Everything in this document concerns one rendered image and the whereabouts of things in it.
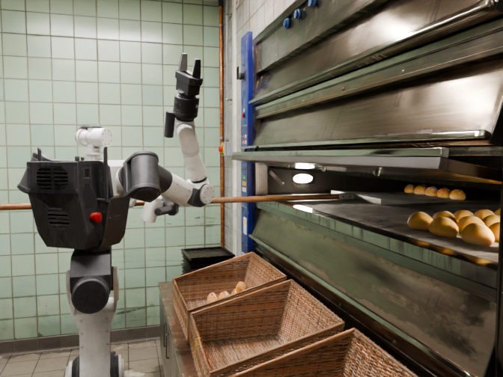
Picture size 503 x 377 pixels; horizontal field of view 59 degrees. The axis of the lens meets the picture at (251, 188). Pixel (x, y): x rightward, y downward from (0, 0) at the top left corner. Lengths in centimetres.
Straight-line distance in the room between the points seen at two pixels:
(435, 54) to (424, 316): 67
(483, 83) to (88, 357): 149
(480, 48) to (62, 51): 291
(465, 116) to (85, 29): 290
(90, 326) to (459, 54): 144
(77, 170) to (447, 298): 110
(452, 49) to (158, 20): 269
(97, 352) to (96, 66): 225
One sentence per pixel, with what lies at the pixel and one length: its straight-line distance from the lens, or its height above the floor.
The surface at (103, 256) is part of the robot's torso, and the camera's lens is 161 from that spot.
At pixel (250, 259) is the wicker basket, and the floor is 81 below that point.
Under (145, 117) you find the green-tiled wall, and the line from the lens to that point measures 346.
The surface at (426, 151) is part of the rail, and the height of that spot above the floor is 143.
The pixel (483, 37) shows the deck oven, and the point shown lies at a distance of 113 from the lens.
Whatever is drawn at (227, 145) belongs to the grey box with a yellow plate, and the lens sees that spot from 317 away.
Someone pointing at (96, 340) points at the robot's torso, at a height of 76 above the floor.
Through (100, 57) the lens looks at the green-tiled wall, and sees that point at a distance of 351.
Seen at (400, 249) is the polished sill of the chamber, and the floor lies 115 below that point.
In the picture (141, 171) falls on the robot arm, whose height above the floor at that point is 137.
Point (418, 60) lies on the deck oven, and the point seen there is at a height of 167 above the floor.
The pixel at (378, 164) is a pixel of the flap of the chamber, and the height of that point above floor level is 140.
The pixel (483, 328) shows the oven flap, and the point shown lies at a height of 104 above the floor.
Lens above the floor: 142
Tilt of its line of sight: 4 degrees down
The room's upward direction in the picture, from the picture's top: straight up
